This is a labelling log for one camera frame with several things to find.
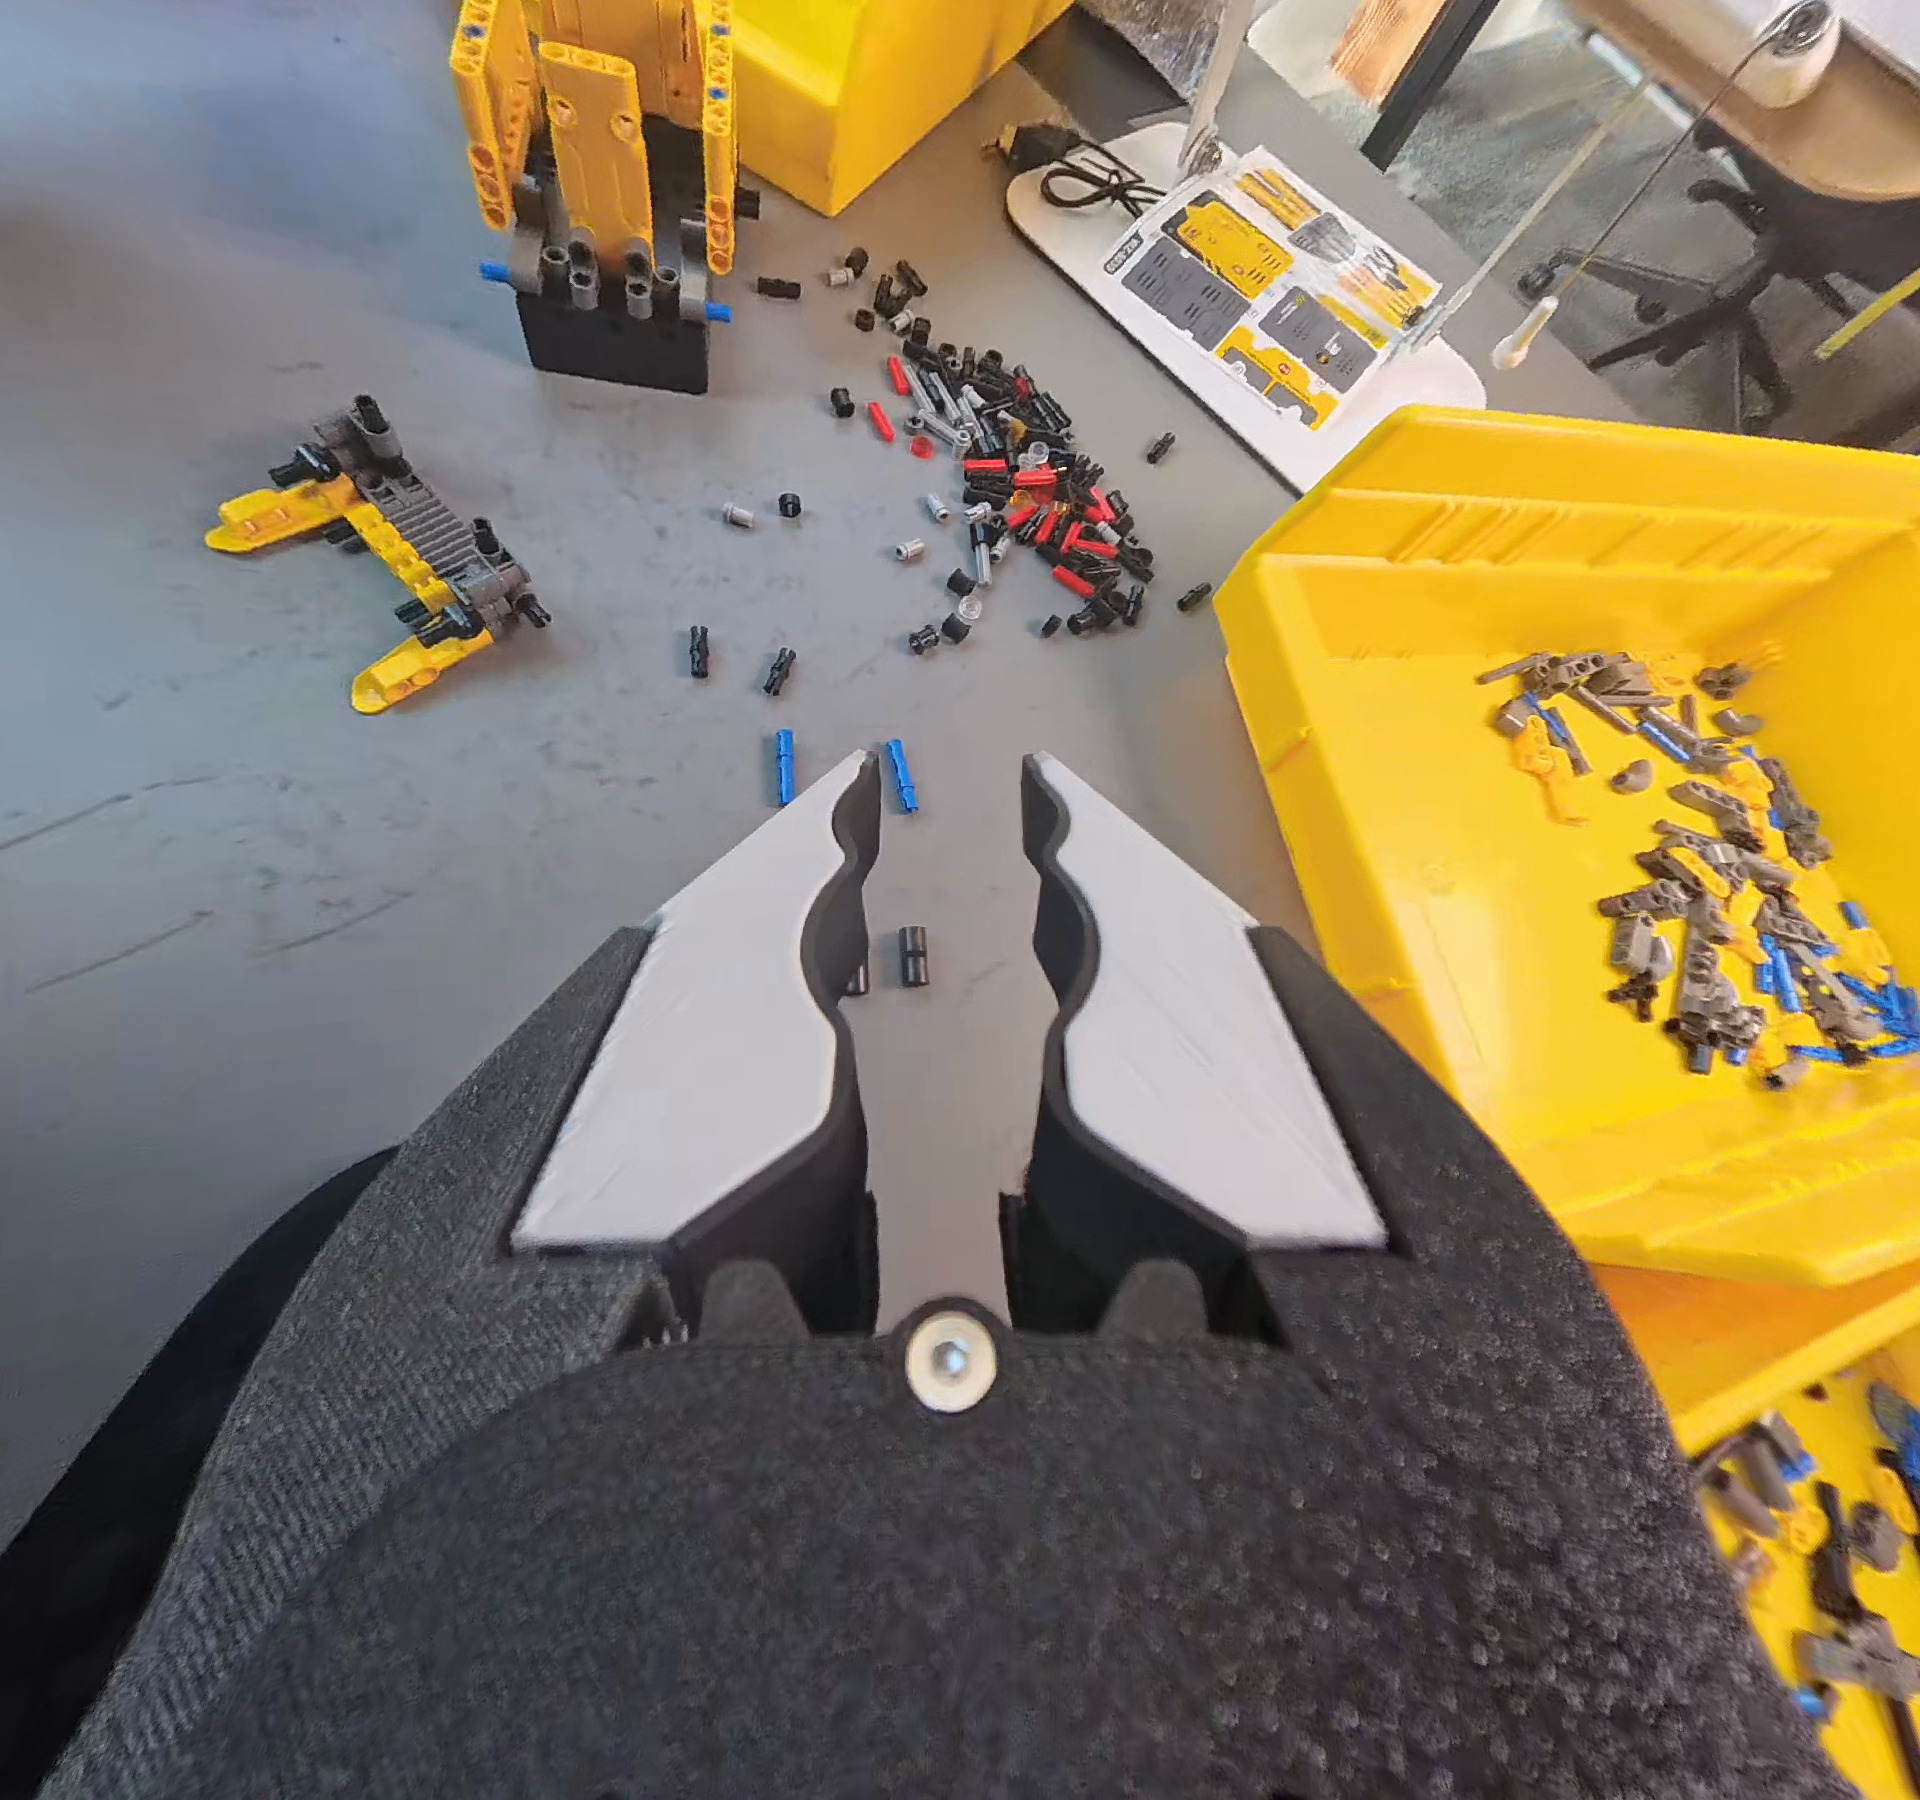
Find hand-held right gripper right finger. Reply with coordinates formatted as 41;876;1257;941
1000;752;1393;1334

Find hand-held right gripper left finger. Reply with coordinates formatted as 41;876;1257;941
509;751;884;1334

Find yellow plastic bin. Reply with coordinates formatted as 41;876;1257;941
1215;406;1920;1289
1590;1260;1920;1800
352;0;1125;219

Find blue grey lego parts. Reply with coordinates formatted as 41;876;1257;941
1477;645;1920;1088

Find pile of small lego pins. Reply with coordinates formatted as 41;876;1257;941
682;248;1217;698

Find grey grille yellow lego assembly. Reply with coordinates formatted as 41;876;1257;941
323;458;552;715

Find yellow lego blade with connector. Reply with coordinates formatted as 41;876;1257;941
201;396;410;555

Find yellow black lego robot model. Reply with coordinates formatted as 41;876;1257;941
450;0;740;396

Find loose grey black lego parts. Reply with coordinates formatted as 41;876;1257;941
1688;1380;1920;1728

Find white book stand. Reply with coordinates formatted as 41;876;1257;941
1005;0;1920;497

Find sticker sheet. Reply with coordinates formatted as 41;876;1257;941
1101;148;1445;432

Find black office chair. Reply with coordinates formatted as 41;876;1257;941
1515;120;1920;436

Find yellow strap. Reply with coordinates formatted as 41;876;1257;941
1815;273;1920;361

